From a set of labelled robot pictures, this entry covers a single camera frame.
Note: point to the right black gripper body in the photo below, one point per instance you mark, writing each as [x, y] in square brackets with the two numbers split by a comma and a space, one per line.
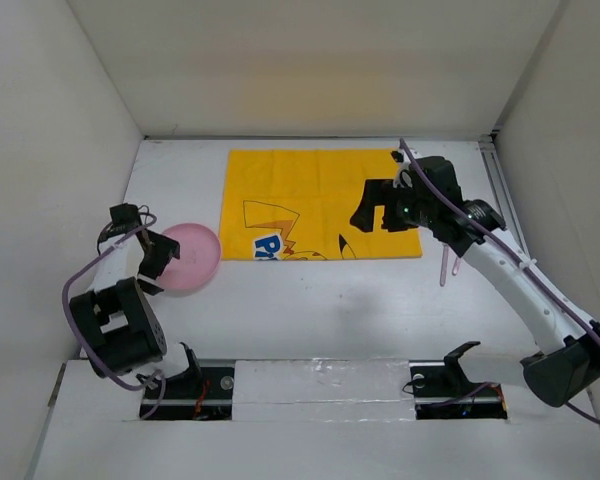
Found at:
[417, 211]

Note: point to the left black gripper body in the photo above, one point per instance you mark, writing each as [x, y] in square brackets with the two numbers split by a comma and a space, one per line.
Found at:
[154, 261]

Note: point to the pink round plate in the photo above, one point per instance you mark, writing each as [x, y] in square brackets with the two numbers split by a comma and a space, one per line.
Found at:
[200, 257]

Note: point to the yellow cartoon print cloth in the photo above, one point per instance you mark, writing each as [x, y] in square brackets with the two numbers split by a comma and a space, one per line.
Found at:
[296, 205]

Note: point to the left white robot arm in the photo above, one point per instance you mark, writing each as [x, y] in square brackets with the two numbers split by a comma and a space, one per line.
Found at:
[106, 302]

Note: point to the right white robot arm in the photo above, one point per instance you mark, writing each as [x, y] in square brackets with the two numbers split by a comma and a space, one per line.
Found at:
[568, 339]

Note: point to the knife with pink handle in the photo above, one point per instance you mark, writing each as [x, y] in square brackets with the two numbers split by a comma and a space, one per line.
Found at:
[444, 266]

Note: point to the aluminium side rail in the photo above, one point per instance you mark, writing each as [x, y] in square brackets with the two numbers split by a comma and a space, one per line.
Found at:
[500, 189]

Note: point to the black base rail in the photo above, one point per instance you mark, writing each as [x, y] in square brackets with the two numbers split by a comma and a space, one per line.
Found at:
[319, 390]

